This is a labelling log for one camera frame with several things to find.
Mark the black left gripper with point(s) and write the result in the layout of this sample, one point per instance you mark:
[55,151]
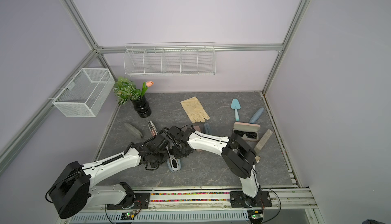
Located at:
[155,164]

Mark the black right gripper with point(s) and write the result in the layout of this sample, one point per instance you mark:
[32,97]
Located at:
[172,152]

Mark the case with white sunglasses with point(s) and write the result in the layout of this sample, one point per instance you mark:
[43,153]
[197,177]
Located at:
[174,164]

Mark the beige case brown sunglasses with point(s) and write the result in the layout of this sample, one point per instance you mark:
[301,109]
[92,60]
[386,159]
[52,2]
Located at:
[152,128]

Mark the teal grey case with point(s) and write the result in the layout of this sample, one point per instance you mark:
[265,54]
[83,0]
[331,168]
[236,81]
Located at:
[207,128]

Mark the blue brown glasses case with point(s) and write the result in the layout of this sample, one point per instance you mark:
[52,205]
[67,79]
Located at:
[256,115]

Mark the grey case red glasses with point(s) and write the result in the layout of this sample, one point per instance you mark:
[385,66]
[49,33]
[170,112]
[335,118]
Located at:
[261,143]

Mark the pink glasses case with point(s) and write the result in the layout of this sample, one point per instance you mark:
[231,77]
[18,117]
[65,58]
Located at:
[197,128]

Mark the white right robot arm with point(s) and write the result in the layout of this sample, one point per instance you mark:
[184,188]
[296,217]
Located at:
[236,153]

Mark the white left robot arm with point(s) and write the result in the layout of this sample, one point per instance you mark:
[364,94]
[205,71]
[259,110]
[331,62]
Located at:
[78,187]

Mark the beige fabric glove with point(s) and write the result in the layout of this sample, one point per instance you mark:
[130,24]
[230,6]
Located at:
[195,110]

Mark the black glossy vase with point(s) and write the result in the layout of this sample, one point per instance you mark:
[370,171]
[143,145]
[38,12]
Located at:
[142,107]

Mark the green artificial plant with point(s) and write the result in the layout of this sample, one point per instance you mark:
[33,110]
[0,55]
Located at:
[125,90]

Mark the teal small trowel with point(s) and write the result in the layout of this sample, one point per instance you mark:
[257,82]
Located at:
[235,105]

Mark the pink tulip flower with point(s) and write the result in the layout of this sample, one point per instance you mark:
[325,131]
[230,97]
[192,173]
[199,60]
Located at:
[149,83]

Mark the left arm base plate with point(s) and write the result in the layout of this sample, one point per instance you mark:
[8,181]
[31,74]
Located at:
[140,200]

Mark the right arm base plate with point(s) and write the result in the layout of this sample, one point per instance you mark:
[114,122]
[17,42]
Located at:
[240,200]

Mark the white vented cable duct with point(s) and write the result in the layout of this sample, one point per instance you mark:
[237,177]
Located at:
[159,217]

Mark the white wire basket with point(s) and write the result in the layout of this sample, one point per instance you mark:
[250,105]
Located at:
[85,94]

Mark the long white wire shelf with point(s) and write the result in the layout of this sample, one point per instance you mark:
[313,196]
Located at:
[186,58]

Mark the aluminium mounting rail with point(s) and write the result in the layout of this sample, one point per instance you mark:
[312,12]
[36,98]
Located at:
[219,198]

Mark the aluminium frame post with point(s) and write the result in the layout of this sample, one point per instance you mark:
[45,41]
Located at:
[82,27]

